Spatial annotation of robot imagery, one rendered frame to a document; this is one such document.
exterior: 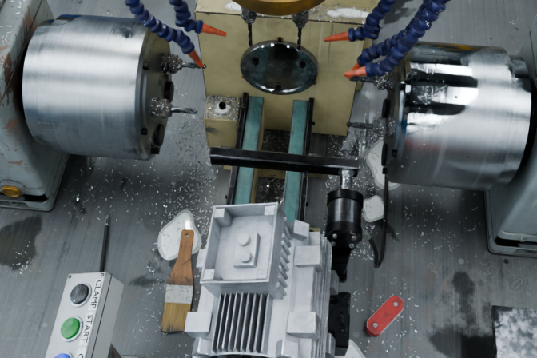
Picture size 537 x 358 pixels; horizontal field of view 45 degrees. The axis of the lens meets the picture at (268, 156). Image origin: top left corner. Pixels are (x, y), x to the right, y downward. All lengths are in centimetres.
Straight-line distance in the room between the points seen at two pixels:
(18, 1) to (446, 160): 77
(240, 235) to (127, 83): 32
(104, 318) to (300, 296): 28
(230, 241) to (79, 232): 46
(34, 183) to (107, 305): 39
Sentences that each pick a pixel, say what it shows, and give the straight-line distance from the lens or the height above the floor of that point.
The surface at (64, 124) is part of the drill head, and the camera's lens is 112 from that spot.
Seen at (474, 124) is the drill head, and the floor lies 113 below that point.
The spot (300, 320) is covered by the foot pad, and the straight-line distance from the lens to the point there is 91.
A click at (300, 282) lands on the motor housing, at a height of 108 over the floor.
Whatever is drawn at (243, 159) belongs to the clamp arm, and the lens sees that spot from 110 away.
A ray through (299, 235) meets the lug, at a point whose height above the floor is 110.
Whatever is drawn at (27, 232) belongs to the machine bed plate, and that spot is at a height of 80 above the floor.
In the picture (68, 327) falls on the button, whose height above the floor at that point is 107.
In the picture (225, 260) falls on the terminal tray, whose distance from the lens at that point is 94.
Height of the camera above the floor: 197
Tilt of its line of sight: 58 degrees down
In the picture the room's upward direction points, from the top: straight up
